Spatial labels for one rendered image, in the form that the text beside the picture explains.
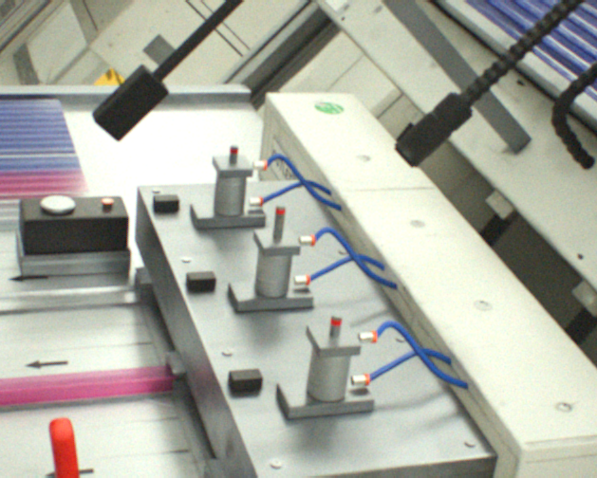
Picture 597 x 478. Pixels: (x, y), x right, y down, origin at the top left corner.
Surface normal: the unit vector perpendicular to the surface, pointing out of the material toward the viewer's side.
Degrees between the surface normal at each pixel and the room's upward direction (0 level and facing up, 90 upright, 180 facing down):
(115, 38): 90
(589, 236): 90
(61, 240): 90
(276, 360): 42
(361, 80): 90
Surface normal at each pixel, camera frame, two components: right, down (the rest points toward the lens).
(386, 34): -0.62, -0.56
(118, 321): 0.11, -0.88
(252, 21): 0.29, 0.48
